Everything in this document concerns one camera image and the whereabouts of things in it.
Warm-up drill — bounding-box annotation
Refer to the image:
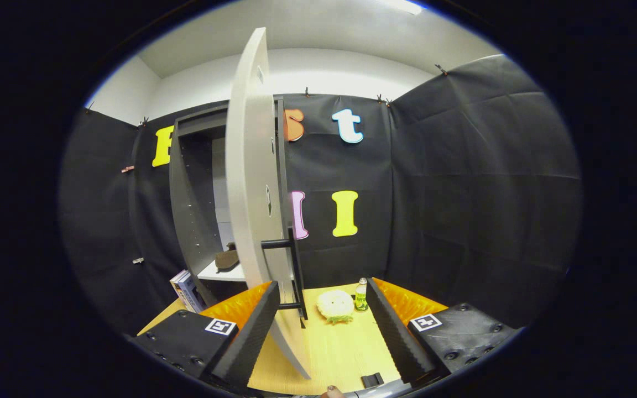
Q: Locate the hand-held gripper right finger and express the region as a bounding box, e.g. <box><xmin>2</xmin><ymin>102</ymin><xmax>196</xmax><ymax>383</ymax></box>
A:
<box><xmin>366</xmin><ymin>278</ymin><xmax>521</xmax><ymax>387</ymax></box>

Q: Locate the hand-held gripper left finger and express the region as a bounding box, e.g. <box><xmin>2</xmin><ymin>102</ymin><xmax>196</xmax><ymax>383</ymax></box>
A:
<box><xmin>130</xmin><ymin>281</ymin><xmax>280</xmax><ymax>393</ymax></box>

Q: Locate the brown fuzzy shoe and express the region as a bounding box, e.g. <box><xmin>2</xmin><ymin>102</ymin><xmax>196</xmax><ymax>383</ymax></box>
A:
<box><xmin>215</xmin><ymin>242</ymin><xmax>240</xmax><ymax>273</ymax></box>

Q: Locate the grey shoe cabinet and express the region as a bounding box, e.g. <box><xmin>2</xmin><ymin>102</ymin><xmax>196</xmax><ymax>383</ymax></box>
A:
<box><xmin>169</xmin><ymin>95</ymin><xmax>297</xmax><ymax>307</ymax></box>

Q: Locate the beige shoe cabinet door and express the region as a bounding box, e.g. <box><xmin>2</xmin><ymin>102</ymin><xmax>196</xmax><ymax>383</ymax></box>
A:
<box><xmin>226</xmin><ymin>28</ymin><xmax>312</xmax><ymax>380</ymax></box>

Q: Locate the yellow plush toy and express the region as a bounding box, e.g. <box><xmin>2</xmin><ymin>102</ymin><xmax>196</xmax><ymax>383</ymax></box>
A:
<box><xmin>316</xmin><ymin>289</ymin><xmax>356</xmax><ymax>324</ymax></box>

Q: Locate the stack of books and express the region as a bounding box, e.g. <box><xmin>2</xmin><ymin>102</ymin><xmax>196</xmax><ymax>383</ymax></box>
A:
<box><xmin>170</xmin><ymin>269</ymin><xmax>206</xmax><ymax>314</ymax></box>

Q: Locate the black backdrop cloth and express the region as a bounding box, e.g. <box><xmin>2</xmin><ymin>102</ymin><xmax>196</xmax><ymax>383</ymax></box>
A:
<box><xmin>59</xmin><ymin>54</ymin><xmax>582</xmax><ymax>338</ymax></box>

